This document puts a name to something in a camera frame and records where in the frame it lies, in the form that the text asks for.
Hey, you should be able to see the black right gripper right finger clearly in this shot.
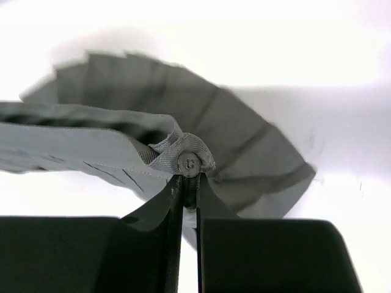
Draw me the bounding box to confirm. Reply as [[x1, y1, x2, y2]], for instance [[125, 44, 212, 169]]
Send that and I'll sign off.
[[196, 175, 361, 293]]

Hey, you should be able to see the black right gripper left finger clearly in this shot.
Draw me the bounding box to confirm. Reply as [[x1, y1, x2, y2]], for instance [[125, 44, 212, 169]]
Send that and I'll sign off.
[[1, 176, 183, 292]]

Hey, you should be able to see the grey pleated skirt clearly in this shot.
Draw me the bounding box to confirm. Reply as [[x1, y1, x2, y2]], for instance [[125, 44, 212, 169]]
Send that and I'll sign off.
[[0, 50, 317, 254]]

